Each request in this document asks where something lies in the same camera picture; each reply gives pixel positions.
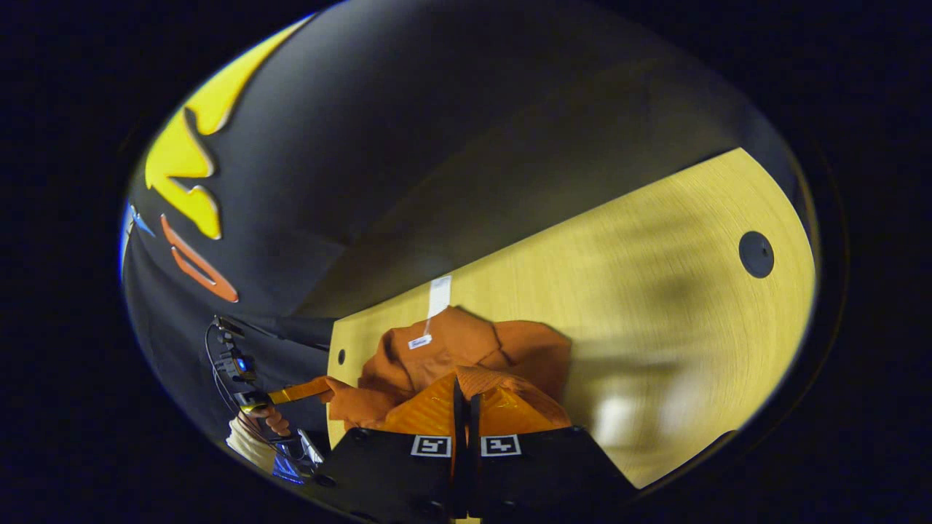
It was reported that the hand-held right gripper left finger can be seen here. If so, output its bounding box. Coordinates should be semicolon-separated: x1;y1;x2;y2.
302;371;467;521

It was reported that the orange button jacket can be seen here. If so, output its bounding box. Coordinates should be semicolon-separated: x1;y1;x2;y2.
320;306;574;437

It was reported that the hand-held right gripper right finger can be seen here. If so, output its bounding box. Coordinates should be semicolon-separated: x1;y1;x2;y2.
466;386;638;521

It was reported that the white tape strip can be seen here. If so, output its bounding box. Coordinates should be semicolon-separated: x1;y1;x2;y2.
426;275;453;321

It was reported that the black backdrop cloth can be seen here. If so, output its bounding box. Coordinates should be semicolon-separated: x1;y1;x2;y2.
120;0;809;467

